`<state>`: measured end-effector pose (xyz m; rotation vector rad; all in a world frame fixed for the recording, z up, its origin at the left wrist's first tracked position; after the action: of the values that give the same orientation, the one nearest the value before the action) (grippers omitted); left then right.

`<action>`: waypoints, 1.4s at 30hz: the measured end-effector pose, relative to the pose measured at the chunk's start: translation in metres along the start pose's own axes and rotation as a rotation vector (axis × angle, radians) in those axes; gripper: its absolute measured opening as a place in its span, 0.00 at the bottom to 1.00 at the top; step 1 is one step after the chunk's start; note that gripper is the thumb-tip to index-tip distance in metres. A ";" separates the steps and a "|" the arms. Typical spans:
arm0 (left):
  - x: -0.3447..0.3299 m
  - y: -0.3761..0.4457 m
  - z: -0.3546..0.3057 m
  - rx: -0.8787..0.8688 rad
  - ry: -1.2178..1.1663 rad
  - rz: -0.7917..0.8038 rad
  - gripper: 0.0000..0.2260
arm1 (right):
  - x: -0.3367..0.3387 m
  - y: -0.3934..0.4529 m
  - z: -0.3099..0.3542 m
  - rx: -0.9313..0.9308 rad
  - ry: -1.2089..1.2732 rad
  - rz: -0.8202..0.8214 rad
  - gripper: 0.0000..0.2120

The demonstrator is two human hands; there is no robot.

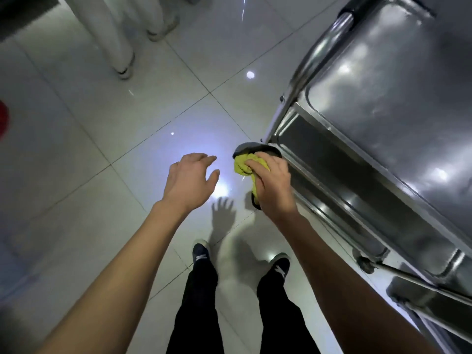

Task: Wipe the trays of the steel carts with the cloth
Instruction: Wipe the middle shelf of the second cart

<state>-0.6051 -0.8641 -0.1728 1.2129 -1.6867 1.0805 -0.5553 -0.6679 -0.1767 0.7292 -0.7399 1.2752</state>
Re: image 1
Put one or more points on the dark floor mat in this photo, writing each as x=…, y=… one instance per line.
x=22, y=14

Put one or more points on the person's left hand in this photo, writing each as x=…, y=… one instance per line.
x=190, y=184

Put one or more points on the black trousers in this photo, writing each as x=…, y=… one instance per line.
x=199, y=309

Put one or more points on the dark blue sneaker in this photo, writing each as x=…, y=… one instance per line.
x=281, y=267
x=201, y=252

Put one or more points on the person's right forearm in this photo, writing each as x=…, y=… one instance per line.
x=350, y=298

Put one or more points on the stainless steel service cart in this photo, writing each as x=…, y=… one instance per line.
x=387, y=106

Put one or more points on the person's right hand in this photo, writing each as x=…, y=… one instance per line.
x=274, y=188

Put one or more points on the grey and yellow cleaning cloth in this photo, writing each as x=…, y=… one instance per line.
x=241, y=164

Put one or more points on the person's left forearm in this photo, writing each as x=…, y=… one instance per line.
x=110, y=291

